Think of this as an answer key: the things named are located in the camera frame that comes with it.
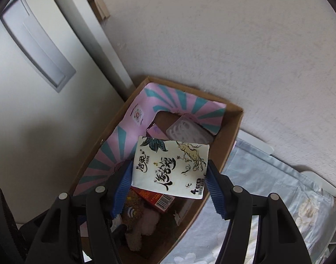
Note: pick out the small purple box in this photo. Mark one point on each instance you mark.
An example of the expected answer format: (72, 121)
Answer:
(157, 129)

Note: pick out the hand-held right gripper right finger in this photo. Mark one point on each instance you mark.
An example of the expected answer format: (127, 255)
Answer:
(214, 192)

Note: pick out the clear plastic blister pack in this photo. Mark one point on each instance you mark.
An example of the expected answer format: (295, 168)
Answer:
(184, 129)

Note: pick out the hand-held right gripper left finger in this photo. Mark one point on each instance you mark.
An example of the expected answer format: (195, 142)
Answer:
(121, 189)

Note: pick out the red box with barcode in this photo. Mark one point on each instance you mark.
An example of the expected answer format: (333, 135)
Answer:
(151, 196)

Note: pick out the brown and pink plush toy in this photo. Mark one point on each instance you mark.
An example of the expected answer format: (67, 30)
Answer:
(146, 220)

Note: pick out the light blue floral cloth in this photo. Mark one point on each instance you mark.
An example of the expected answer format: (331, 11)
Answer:
(267, 176)

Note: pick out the white printed tissue pack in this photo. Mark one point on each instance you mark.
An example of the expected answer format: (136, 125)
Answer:
(168, 167)

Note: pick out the pink teal striped paper liner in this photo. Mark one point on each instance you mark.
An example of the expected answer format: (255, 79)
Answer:
(162, 99)

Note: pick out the brown cardboard box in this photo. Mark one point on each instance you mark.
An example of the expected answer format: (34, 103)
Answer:
(228, 132)

